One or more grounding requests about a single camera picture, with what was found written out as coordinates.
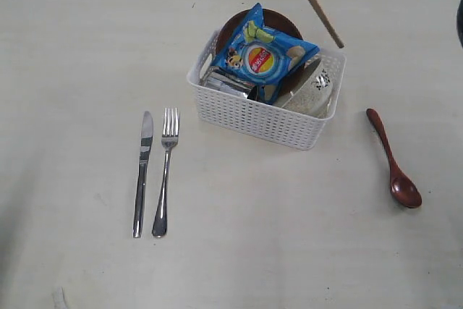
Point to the white speckled ceramic bowl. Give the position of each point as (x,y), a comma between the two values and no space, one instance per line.
(313,94)

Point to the wooden chopstick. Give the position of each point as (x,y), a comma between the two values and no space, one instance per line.
(328,26)

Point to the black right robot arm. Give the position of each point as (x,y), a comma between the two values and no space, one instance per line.
(459,22)

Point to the silver metal fork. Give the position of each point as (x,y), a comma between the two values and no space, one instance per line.
(169,139)

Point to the silver table knife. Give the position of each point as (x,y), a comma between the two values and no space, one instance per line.
(145,148)

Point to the brown wooden plate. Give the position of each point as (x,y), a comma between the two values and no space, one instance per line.
(272,19)

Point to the dark red wooden spoon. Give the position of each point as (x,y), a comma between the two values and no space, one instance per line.
(402,189)

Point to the white perforated plastic basket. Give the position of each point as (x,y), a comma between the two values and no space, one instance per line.
(260,120)

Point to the blue chips bag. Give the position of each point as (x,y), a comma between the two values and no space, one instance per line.
(262,55)

